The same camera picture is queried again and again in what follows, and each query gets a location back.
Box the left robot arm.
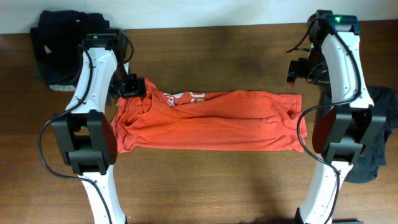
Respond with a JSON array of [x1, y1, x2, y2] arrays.
[[46, 29, 146, 223]]

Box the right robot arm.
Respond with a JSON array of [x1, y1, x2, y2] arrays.
[[287, 9, 386, 223]]

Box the red printed t-shirt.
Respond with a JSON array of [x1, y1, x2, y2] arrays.
[[111, 80, 307, 153]]

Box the dark grey t-shirt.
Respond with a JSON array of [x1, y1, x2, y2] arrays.
[[345, 86, 397, 184]]

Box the grey folded garment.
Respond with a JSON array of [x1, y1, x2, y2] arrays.
[[32, 27, 129, 93]]

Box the black folded garment on pile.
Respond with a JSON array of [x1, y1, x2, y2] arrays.
[[30, 10, 109, 85]]

